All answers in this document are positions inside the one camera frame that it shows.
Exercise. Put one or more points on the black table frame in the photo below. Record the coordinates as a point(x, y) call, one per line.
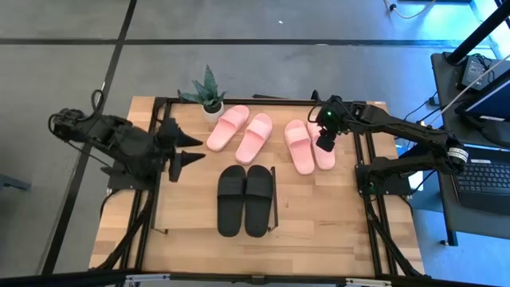
point(259, 102)

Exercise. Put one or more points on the grey-blue floor object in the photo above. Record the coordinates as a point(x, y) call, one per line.
point(14, 184)

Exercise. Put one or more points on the white paper sheet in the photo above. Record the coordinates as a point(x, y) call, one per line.
point(416, 181)

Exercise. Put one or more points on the wooden shelf black legs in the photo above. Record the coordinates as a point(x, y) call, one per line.
point(187, 207)

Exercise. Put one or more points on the black equipment cart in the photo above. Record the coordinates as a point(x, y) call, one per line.
point(442, 79)

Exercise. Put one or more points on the black laptop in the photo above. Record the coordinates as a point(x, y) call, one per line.
point(486, 187)

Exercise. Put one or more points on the black power adapter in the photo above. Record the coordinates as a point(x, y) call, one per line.
point(473, 71)

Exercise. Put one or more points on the thin white rod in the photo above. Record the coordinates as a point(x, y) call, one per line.
point(474, 85)

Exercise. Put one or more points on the potted snake plant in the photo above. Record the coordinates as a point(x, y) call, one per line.
point(209, 95)

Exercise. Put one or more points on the pink rubber slide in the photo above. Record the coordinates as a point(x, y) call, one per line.
point(255, 137)
point(227, 127)
point(324, 161)
point(299, 147)

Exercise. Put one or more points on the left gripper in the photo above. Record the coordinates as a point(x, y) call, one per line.
point(167, 139)

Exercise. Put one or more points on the dark monitor screen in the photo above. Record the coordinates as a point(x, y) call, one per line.
point(494, 99)

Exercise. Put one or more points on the small black clamp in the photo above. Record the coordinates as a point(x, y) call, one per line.
point(315, 95)

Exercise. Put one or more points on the black diagonal beam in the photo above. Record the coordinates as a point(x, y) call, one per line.
point(478, 34)

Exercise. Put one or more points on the silver frame bracket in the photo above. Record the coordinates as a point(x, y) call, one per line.
point(147, 278)
point(368, 282)

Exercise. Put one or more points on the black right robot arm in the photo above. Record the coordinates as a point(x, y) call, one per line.
point(398, 127)

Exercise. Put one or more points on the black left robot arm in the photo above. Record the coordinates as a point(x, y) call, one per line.
point(119, 139)

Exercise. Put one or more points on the black rubber slide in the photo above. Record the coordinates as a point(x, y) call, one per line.
point(231, 199)
point(259, 199)

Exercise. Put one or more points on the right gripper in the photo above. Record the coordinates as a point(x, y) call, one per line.
point(326, 141)

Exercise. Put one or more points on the black laptop desk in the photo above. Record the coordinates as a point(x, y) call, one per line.
point(446, 215)

